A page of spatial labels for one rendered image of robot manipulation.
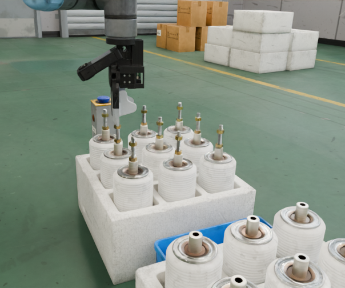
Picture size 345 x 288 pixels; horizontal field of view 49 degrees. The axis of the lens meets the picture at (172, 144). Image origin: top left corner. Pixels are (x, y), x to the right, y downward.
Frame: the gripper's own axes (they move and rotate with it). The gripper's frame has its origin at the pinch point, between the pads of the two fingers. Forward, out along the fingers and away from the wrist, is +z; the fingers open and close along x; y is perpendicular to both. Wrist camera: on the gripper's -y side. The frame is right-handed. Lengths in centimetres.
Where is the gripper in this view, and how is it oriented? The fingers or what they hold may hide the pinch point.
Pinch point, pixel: (113, 119)
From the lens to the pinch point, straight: 97.4
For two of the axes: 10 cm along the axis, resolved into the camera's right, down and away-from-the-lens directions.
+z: -0.3, 9.3, 3.7
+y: 9.8, -0.5, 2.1
